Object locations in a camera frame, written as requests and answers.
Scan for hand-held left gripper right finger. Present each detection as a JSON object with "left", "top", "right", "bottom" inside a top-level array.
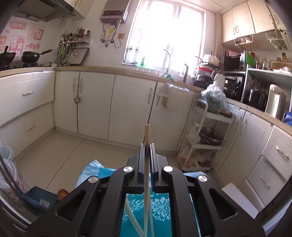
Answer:
[{"left": 149, "top": 143, "right": 266, "bottom": 237}]

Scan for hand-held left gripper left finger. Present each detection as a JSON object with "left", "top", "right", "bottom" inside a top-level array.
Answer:
[{"left": 25, "top": 143, "right": 146, "bottom": 237}]

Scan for pale bamboo chopstick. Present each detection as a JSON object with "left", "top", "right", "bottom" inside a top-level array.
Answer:
[{"left": 143, "top": 124, "right": 151, "bottom": 237}]

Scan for teal perforated plastic basket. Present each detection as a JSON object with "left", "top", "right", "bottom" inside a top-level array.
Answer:
[{"left": 120, "top": 193, "right": 202, "bottom": 237}]

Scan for bunch of wooden chopsticks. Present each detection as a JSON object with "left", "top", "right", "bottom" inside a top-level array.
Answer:
[{"left": 124, "top": 198, "right": 155, "bottom": 237}]

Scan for crumpled clear plastic bag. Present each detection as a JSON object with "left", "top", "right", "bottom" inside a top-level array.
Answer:
[{"left": 177, "top": 146, "right": 214, "bottom": 168}]

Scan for blue white checked tablecloth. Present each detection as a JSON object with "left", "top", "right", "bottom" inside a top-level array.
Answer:
[{"left": 75, "top": 160, "right": 207, "bottom": 189}]

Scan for black pan with lid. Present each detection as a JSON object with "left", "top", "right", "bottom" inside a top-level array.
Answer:
[{"left": 198, "top": 128, "right": 224, "bottom": 146}]

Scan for cream kitchen base cabinets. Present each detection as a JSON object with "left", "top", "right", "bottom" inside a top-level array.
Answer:
[{"left": 0, "top": 66, "right": 292, "bottom": 210}]

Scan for white tiered trolley rack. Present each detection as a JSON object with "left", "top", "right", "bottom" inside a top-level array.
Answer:
[{"left": 177, "top": 98, "right": 235, "bottom": 171}]

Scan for yellow patterned slipper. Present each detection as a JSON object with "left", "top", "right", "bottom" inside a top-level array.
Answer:
[{"left": 57, "top": 189, "right": 69, "bottom": 201}]

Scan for white plastic stool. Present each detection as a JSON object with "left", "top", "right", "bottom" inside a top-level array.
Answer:
[{"left": 221, "top": 182, "right": 260, "bottom": 218}]

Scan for plastic bag of greens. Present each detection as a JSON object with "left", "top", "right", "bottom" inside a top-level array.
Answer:
[{"left": 200, "top": 83, "right": 228, "bottom": 114}]

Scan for dark straight faucet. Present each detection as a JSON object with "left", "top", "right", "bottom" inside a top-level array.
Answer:
[{"left": 182, "top": 64, "right": 190, "bottom": 82}]

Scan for blue dustpan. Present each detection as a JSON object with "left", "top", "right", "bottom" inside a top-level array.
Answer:
[{"left": 25, "top": 186, "right": 57, "bottom": 209}]

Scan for curved chrome faucet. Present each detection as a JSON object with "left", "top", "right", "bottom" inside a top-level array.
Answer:
[{"left": 162, "top": 48, "right": 171, "bottom": 75}]

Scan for white thermos jug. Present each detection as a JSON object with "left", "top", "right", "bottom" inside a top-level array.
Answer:
[{"left": 212, "top": 69, "right": 226, "bottom": 89}]

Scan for black toaster oven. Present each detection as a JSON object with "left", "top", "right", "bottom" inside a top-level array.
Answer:
[{"left": 225, "top": 75, "right": 244, "bottom": 102}]

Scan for hanging metal baking tray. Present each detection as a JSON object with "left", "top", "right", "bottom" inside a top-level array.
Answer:
[{"left": 68, "top": 47, "right": 89, "bottom": 65}]

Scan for kitchen window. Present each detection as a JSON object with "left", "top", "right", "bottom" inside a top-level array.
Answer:
[{"left": 122, "top": 0, "right": 206, "bottom": 73}]

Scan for black microwave oven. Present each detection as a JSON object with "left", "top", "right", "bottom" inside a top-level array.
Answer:
[{"left": 224, "top": 53, "right": 247, "bottom": 72}]

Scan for white plastic bag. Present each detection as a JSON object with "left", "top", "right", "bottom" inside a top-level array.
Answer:
[{"left": 0, "top": 146, "right": 30, "bottom": 196}]

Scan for white electric water boiler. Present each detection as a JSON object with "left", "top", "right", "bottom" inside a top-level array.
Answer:
[{"left": 265, "top": 84, "right": 287, "bottom": 119}]

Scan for green cutting board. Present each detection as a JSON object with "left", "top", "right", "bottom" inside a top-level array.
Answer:
[{"left": 245, "top": 52, "right": 257, "bottom": 67}]

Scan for white countertop shelf rack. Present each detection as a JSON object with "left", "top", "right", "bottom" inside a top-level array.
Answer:
[{"left": 242, "top": 67, "right": 292, "bottom": 110}]

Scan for silver gas water heater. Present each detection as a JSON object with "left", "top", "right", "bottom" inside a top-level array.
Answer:
[{"left": 100, "top": 0, "right": 131, "bottom": 24}]

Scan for range hood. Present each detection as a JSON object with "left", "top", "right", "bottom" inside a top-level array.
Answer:
[{"left": 14, "top": 0, "right": 77, "bottom": 23}]

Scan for white hanging bin frame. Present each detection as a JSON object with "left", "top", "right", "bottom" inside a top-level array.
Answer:
[{"left": 156, "top": 82, "right": 190, "bottom": 107}]

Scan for wall-mounted utensil rack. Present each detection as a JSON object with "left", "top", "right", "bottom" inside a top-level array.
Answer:
[{"left": 58, "top": 27, "right": 92, "bottom": 66}]

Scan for black wok with long handle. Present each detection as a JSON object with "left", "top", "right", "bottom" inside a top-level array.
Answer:
[{"left": 21, "top": 49, "right": 54, "bottom": 64}]

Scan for small white wire basket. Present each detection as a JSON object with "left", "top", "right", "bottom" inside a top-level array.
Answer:
[{"left": 235, "top": 35, "right": 255, "bottom": 46}]

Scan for cream wall cabinet beside hood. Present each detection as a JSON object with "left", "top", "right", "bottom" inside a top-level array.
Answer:
[{"left": 65, "top": 0, "right": 95, "bottom": 20}]

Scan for cream wall cabinets with handles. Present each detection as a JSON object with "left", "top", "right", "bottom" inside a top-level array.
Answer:
[{"left": 221, "top": 0, "right": 288, "bottom": 44}]

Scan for red wall decals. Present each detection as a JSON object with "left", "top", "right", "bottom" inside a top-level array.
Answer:
[{"left": 0, "top": 20, "right": 45, "bottom": 64}]

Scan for large white wire basket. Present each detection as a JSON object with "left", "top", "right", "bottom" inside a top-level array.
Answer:
[{"left": 266, "top": 30, "right": 292, "bottom": 52}]

